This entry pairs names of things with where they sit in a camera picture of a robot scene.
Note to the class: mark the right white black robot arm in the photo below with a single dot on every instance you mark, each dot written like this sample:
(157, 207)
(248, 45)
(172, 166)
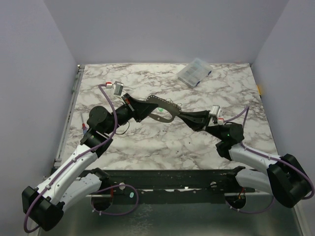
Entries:
(281, 176)

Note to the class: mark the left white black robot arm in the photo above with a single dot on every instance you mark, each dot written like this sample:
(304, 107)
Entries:
(46, 204)

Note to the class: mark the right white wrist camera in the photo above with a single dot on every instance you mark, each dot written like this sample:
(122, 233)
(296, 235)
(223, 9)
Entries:
(215, 111)

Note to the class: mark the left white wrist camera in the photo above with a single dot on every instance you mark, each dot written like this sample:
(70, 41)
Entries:
(117, 88)

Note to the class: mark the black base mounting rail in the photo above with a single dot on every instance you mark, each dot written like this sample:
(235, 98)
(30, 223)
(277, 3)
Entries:
(167, 186)

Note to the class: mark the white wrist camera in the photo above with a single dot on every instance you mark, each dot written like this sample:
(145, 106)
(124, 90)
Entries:
(117, 88)
(215, 111)

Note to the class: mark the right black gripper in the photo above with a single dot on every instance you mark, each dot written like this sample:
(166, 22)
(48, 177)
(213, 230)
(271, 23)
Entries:
(206, 122)

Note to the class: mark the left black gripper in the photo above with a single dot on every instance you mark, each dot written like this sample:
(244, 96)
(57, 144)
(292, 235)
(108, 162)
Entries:
(138, 109)

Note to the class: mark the red blue screwdriver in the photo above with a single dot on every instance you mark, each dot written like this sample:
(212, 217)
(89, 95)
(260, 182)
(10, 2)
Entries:
(84, 129)

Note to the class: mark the aluminium side rail left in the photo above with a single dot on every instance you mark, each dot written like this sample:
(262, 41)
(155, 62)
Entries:
(64, 147)

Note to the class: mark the clear plastic organizer box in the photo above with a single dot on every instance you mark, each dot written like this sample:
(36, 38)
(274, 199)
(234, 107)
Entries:
(193, 73)

